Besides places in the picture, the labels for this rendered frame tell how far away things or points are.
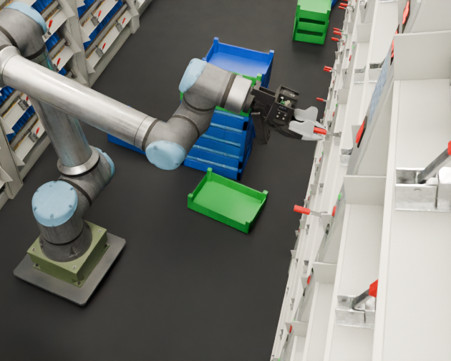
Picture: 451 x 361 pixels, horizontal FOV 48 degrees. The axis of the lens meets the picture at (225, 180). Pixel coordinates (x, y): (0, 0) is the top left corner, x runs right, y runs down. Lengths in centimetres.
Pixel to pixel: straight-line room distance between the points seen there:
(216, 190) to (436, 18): 191
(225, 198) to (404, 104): 185
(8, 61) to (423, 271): 123
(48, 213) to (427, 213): 148
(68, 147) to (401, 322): 151
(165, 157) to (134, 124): 11
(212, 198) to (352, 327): 179
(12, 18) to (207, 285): 118
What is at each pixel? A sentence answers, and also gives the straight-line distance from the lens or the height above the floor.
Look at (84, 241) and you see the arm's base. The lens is 193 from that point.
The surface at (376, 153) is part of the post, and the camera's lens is 60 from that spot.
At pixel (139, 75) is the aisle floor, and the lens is 297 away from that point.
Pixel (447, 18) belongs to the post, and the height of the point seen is 156.
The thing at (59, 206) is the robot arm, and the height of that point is 44.
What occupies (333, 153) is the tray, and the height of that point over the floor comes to 90.
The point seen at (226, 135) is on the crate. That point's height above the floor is 27.
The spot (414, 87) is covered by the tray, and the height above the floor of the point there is 149.
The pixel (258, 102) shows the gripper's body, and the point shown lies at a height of 98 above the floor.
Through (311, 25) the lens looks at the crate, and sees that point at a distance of 330.
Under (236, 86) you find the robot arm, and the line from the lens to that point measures 124.
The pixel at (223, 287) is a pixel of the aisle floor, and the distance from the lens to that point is 205.
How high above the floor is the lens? 178
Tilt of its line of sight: 48 degrees down
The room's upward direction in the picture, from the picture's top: 6 degrees clockwise
